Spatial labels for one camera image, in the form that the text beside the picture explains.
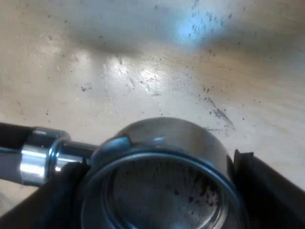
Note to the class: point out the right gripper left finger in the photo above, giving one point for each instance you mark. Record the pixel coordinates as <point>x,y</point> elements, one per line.
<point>50,205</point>

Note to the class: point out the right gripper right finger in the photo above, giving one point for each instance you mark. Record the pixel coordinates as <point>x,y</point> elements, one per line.
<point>269,198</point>

